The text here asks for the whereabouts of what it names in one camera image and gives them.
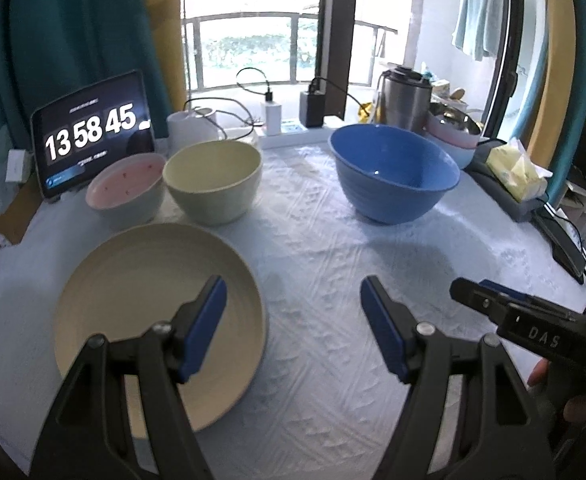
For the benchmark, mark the black charger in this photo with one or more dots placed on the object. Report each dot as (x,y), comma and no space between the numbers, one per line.
(312,109)

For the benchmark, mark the yellow curtain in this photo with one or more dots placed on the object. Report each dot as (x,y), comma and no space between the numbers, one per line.
(558,60)
(168,50)

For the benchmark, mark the small pink bowl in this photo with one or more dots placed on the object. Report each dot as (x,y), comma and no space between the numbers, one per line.
(448,137)

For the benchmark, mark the large blue bowl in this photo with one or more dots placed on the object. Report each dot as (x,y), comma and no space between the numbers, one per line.
(393,195)

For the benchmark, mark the person's right hand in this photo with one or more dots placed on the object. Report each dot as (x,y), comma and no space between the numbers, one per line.
(538,374)

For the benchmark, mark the yellow tissue pack in holder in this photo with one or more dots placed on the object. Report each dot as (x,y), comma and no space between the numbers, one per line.
(503,200)

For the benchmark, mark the yellow wrapper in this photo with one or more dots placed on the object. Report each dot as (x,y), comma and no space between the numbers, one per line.
(368,111)

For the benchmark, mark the small white box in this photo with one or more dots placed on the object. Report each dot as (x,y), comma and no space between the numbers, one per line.
(18,166)

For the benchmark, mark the white textured tablecloth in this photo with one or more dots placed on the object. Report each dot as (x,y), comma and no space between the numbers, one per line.
(313,240)

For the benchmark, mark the black flat device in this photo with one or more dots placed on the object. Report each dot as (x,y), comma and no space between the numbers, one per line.
(563,247)

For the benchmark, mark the dark sliding door frame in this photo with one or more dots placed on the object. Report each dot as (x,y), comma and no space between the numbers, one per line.
(338,35)

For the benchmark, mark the stainless steel thermos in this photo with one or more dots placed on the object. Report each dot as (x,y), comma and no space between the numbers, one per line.
(403,105)

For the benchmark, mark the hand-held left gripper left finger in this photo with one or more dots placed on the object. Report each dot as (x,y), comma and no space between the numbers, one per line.
(203,330)

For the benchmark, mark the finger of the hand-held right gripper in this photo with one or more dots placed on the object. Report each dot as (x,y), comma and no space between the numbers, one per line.
(473,297)
(513,294)

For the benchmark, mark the white desk lamp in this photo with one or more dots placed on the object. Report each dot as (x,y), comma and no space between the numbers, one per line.
(188,130)

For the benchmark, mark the teal curtain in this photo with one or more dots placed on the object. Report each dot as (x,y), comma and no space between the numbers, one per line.
(73,25)
(580,110)

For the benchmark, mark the balcony railing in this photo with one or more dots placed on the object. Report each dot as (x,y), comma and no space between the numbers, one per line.
(293,25)

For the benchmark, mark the light blue hanging towel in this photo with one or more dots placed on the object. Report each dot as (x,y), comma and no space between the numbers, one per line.
(478,20)

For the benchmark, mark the pink dotted bowl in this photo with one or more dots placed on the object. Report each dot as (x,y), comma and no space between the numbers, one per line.
(123,180)

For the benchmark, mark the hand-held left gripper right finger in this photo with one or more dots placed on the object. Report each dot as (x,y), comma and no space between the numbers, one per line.
(385,325)

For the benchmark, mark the steel bowl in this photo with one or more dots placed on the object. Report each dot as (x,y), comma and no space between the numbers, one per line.
(455,120)

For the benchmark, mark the pale yellow bowl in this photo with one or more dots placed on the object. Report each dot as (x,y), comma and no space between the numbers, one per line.
(213,195)

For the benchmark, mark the clear glass dish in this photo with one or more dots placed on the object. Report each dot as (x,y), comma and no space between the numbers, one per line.
(245,135)

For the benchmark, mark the white charger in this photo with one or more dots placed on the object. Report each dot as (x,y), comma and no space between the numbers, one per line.
(273,117)

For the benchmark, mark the beige plate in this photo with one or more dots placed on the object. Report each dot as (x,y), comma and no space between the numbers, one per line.
(138,285)

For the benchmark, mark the white power strip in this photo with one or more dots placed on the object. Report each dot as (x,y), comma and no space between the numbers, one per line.
(303,136)

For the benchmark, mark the tablet with clock display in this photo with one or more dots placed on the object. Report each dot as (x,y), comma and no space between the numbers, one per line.
(93,125)

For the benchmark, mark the cardboard box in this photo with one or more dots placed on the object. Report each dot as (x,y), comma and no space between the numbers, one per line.
(13,215)

